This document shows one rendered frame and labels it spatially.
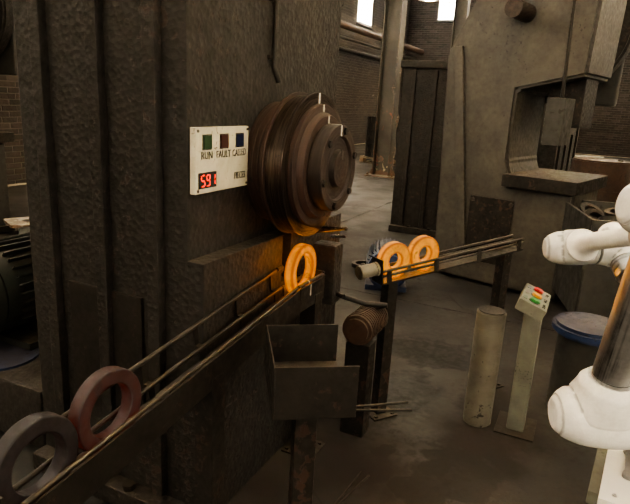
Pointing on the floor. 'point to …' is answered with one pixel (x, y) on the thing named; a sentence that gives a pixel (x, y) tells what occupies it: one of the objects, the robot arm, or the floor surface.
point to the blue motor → (389, 262)
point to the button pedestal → (508, 424)
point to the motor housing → (356, 327)
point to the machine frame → (156, 205)
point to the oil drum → (618, 174)
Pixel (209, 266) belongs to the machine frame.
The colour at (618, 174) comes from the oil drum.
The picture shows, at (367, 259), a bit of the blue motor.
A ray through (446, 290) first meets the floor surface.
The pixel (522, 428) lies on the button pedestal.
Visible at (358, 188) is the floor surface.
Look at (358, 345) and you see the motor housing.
